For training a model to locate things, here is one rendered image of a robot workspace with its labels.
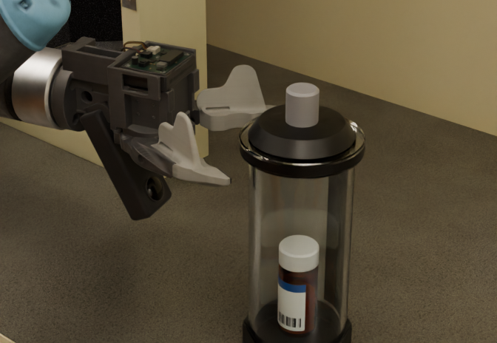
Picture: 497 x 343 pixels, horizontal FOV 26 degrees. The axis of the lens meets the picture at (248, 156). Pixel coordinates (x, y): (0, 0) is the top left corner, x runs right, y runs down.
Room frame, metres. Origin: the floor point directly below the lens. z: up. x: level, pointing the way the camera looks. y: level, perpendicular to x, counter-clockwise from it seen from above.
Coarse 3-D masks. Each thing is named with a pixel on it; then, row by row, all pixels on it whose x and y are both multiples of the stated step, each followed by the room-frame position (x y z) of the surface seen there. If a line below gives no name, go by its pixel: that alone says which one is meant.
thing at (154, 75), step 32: (64, 64) 0.91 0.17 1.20; (96, 64) 0.90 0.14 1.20; (128, 64) 0.88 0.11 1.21; (160, 64) 0.88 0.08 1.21; (192, 64) 0.90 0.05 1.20; (64, 96) 0.90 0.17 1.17; (96, 96) 0.90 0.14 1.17; (128, 96) 0.87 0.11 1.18; (160, 96) 0.86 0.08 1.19; (192, 96) 0.90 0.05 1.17; (64, 128) 0.91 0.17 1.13; (128, 128) 0.87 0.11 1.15
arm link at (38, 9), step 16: (0, 0) 0.81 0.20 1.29; (16, 0) 0.81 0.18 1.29; (32, 0) 0.81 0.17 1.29; (48, 0) 0.83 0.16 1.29; (64, 0) 0.84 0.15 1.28; (0, 16) 0.81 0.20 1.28; (16, 16) 0.81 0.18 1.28; (32, 16) 0.81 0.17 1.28; (48, 16) 0.82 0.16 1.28; (64, 16) 0.83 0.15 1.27; (0, 32) 0.81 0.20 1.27; (16, 32) 0.81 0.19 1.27; (32, 32) 0.81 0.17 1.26; (48, 32) 0.82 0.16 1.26; (0, 48) 0.82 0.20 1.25; (16, 48) 0.82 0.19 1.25; (32, 48) 0.82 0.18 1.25; (0, 64) 0.83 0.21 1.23; (16, 64) 0.84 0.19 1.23; (0, 80) 0.84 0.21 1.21
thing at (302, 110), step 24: (288, 96) 0.82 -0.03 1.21; (312, 96) 0.82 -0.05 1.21; (264, 120) 0.83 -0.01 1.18; (288, 120) 0.82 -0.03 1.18; (312, 120) 0.82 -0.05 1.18; (336, 120) 0.83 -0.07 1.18; (264, 144) 0.80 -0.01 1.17; (288, 144) 0.79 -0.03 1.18; (312, 144) 0.79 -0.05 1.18; (336, 144) 0.80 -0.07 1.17
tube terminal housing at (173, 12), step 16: (144, 0) 1.15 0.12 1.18; (160, 0) 1.17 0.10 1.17; (176, 0) 1.19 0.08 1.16; (192, 0) 1.21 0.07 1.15; (128, 16) 1.15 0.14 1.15; (144, 16) 1.15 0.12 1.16; (160, 16) 1.17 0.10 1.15; (176, 16) 1.19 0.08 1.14; (192, 16) 1.21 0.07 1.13; (128, 32) 1.15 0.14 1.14; (144, 32) 1.15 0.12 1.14; (160, 32) 1.17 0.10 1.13; (176, 32) 1.19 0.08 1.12; (192, 32) 1.21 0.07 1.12; (192, 48) 1.21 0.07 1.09; (16, 128) 1.30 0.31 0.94; (32, 128) 1.28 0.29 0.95; (48, 128) 1.26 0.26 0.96; (64, 144) 1.24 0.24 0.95; (80, 144) 1.22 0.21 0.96; (208, 144) 1.23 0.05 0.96; (96, 160) 1.20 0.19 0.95
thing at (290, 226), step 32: (352, 128) 0.84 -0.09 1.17; (288, 160) 0.78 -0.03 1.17; (320, 160) 0.78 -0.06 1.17; (256, 192) 0.80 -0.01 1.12; (288, 192) 0.78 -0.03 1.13; (320, 192) 0.78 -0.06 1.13; (352, 192) 0.81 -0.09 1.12; (256, 224) 0.80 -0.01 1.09; (288, 224) 0.78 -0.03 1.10; (320, 224) 0.78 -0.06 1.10; (256, 256) 0.80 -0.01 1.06; (288, 256) 0.78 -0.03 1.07; (320, 256) 0.78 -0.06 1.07; (256, 288) 0.80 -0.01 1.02; (288, 288) 0.78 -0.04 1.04; (320, 288) 0.78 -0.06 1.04; (256, 320) 0.80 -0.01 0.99; (288, 320) 0.78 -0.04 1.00; (320, 320) 0.79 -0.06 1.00
